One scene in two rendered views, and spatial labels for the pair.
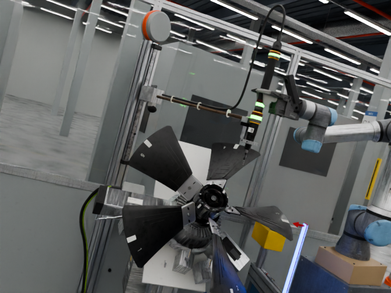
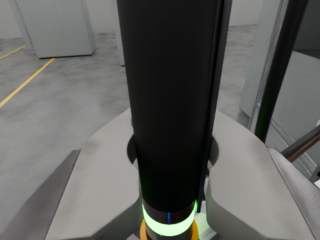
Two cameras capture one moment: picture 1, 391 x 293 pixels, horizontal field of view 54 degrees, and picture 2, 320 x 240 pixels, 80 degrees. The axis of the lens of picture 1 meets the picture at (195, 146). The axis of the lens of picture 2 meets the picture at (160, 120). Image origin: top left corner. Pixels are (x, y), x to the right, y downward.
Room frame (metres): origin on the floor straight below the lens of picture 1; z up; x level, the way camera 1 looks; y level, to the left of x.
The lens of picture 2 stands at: (1.51, -0.27, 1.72)
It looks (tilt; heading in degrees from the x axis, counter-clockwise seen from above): 33 degrees down; 107
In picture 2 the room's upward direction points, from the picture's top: 2 degrees counter-clockwise
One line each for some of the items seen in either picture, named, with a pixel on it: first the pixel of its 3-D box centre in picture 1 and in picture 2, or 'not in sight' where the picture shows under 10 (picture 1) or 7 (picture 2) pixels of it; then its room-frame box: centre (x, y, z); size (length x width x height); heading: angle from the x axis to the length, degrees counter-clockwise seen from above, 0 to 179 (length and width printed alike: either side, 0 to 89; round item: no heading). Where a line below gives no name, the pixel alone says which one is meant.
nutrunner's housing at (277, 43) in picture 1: (263, 92); not in sight; (1.49, -0.20, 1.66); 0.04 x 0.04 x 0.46
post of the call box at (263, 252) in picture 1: (262, 255); not in sight; (1.87, -0.47, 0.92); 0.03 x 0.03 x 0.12; 15
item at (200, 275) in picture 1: (203, 271); not in sight; (1.48, -0.17, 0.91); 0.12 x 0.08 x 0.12; 15
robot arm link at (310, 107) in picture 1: (304, 109); not in sight; (1.54, -0.38, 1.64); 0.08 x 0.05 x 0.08; 15
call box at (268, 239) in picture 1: (267, 236); not in sight; (1.87, -0.47, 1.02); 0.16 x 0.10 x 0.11; 15
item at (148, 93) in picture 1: (150, 95); not in sight; (1.89, 0.28, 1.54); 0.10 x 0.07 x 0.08; 50
